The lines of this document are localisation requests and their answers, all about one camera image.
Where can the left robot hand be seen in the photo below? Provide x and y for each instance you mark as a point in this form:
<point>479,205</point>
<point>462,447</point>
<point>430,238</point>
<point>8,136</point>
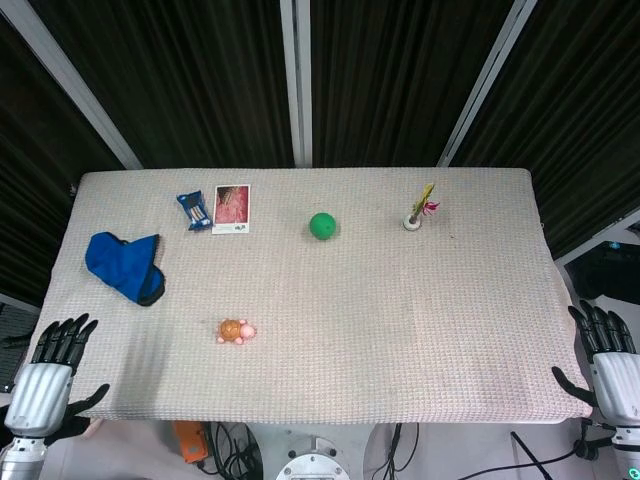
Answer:
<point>42,382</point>

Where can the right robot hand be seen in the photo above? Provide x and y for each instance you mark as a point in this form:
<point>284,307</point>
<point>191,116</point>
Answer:
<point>614,380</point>

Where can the orange and pink turtle toy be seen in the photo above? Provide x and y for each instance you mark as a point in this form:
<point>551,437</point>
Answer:
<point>236,331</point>

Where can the round grey robot base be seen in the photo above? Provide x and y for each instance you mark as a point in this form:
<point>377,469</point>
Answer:
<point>312,462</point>

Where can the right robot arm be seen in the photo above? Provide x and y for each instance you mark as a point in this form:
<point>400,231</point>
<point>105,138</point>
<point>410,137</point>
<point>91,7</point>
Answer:
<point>627,450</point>

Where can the black equipment with blue light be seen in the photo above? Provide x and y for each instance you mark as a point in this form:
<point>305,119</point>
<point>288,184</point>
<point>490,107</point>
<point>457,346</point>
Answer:
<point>607,270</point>

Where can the blue cloth pouch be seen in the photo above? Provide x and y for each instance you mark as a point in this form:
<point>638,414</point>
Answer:
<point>125,267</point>

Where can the orange device under table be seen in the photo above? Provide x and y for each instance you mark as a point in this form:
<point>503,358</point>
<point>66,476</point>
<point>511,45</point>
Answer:
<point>190,441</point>

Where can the blue snack packet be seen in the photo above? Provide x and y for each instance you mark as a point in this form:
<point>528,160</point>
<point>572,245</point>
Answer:
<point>194,212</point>

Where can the red picture card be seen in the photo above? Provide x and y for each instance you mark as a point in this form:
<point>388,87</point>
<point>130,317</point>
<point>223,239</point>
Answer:
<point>231,209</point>

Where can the small white vase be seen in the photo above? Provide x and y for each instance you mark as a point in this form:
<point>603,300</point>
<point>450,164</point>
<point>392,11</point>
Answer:
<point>411,222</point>

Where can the yellow and pink artificial flower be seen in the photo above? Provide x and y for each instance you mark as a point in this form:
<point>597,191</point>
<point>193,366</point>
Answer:
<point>425,201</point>

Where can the beige woven tablecloth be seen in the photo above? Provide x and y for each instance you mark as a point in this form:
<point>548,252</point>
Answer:
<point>320,300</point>

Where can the green ball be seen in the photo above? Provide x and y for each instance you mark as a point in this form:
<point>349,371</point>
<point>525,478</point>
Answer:
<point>322,226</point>

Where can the black curtain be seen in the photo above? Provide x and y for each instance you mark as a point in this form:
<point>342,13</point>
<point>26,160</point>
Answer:
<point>200,75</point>

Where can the white frame post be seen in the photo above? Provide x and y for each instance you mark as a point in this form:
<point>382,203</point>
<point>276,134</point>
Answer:
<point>487,82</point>
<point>298,82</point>
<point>70,82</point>

